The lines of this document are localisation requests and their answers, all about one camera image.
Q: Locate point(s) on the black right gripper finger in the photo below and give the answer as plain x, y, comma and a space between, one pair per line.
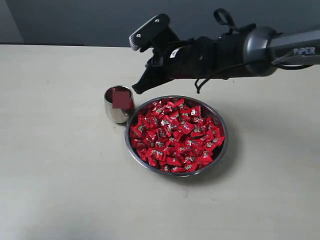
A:
151, 78

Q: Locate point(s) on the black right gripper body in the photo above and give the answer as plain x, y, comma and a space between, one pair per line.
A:
191, 59

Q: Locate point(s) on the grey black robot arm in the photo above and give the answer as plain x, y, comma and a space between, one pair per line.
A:
241, 52

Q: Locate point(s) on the small steel cup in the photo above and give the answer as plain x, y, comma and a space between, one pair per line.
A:
119, 104

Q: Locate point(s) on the round steel bowl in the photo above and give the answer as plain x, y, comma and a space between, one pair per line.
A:
172, 118

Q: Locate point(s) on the red wrapped candy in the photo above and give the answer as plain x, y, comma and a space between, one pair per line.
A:
158, 155
205, 159
140, 128
199, 131
173, 161

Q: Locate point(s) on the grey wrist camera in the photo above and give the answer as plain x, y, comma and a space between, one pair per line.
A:
149, 31

